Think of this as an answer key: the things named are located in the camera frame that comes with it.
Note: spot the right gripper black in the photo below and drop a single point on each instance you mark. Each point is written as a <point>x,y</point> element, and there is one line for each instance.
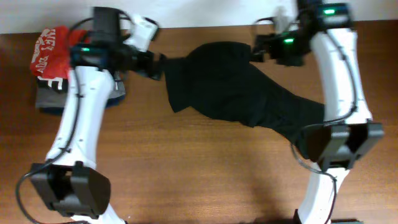
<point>267,40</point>

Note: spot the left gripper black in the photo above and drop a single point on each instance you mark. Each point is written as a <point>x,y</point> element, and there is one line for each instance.
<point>155,65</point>

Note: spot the black t-shirt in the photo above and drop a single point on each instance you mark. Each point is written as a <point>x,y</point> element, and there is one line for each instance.
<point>218,80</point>

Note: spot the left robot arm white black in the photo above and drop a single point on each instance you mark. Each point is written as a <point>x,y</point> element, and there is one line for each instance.
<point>67,181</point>

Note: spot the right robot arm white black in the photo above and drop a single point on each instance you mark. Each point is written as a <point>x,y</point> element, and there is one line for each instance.
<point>328,150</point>

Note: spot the red folded t-shirt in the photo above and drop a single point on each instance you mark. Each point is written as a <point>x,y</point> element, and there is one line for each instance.
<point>51,55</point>

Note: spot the grey folded shirt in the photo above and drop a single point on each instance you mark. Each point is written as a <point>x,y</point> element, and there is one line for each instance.
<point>52,93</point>

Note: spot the navy folded shirt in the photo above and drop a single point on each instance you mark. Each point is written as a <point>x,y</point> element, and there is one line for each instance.
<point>54,104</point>

